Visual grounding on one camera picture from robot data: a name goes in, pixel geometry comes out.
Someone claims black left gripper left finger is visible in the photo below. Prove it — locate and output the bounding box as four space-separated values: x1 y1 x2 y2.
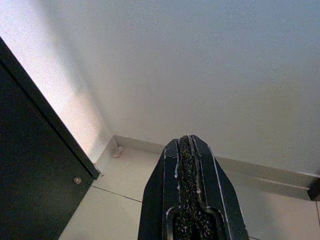
137 135 195 240

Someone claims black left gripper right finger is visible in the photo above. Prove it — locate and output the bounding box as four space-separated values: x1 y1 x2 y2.
186 134 250 240

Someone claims white skirting board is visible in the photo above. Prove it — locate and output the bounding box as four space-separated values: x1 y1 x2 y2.
94 134 320 201

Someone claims small pale debris lump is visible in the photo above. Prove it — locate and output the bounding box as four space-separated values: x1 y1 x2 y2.
112 146 124 159

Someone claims black furniture foot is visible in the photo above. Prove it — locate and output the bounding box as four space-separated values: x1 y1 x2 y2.
307 174 320 202

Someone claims black cabinet panel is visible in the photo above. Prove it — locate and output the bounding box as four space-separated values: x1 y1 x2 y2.
0 36 102 240

